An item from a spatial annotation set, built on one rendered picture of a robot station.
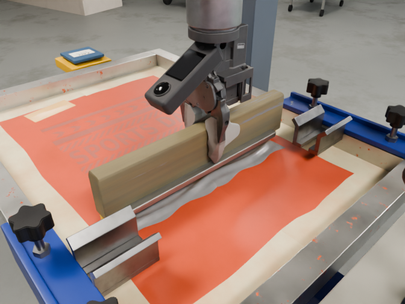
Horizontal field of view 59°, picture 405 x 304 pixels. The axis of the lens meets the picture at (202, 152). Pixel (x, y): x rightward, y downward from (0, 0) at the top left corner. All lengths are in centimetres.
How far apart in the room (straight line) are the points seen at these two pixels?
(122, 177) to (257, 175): 25
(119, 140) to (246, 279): 39
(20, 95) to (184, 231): 57
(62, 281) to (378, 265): 33
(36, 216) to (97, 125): 40
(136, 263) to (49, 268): 10
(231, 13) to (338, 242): 32
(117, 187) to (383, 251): 33
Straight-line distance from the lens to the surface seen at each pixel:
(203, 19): 48
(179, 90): 47
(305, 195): 61
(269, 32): 135
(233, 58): 54
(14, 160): 74
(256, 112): 64
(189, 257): 50
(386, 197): 59
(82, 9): 614
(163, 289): 47
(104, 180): 48
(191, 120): 58
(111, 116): 83
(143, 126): 78
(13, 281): 185
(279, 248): 52
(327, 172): 67
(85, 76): 99
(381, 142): 70
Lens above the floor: 134
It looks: 34 degrees down
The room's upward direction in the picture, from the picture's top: straight up
